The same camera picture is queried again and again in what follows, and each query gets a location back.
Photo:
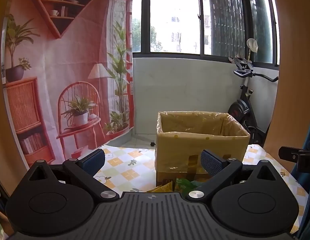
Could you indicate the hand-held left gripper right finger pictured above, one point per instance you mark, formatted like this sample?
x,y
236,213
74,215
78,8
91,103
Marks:
x,y
211,165

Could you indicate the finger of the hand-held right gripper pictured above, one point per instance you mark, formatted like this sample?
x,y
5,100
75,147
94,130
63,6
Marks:
x,y
288,153

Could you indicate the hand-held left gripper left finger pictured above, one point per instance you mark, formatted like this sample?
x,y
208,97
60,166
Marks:
x,y
95,161

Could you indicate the cardboard box with plastic liner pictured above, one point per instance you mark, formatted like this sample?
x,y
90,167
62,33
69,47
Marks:
x,y
182,145

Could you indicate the yellow snack packet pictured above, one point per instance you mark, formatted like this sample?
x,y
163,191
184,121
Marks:
x,y
166,188

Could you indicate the green snack packet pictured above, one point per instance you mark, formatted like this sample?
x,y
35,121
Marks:
x,y
185,183

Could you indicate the wooden board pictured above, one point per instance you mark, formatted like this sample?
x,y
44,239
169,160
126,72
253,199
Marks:
x,y
0,105
292,105

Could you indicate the black exercise bike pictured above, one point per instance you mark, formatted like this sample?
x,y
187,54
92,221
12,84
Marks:
x,y
241,107

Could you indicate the printed room scene backdrop cloth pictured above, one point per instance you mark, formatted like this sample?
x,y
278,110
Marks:
x,y
70,55

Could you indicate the black framed window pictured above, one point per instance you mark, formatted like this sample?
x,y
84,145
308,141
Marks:
x,y
175,17

